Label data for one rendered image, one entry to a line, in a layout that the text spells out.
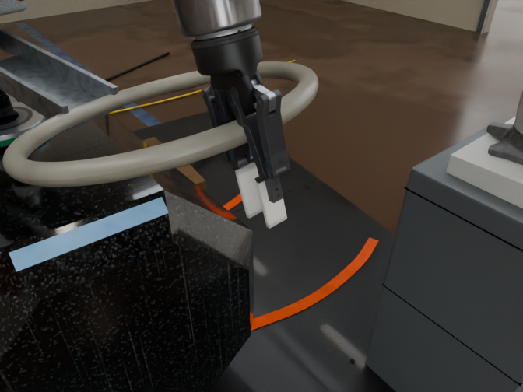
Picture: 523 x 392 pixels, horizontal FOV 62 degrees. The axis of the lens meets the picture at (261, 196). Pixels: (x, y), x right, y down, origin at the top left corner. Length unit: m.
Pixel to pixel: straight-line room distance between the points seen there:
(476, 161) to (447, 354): 0.54
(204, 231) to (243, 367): 0.68
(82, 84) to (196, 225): 0.39
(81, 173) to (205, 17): 0.22
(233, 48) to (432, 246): 0.81
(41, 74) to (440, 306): 1.10
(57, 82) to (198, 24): 0.64
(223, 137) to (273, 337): 1.23
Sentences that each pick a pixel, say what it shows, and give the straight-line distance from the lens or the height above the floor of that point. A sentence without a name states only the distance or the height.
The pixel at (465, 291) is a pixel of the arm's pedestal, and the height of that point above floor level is 0.56.
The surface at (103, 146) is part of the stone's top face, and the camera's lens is 1.18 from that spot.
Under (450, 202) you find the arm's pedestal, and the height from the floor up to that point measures 0.76.
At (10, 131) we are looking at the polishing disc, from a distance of 1.27.
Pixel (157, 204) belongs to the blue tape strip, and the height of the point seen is 0.79.
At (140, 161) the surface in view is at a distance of 0.50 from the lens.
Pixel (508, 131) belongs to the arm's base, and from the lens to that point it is 1.15.
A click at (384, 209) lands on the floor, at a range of 2.30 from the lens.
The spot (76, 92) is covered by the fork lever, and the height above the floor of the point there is 0.99.
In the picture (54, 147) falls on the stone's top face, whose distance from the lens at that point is 1.23.
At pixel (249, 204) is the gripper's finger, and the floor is 1.00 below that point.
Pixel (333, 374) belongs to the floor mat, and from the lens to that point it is 1.59.
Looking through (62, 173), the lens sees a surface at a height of 1.08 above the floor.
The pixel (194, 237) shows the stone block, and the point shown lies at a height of 0.69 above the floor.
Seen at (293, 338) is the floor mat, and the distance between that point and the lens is 1.66.
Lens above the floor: 1.35
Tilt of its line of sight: 36 degrees down
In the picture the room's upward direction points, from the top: straight up
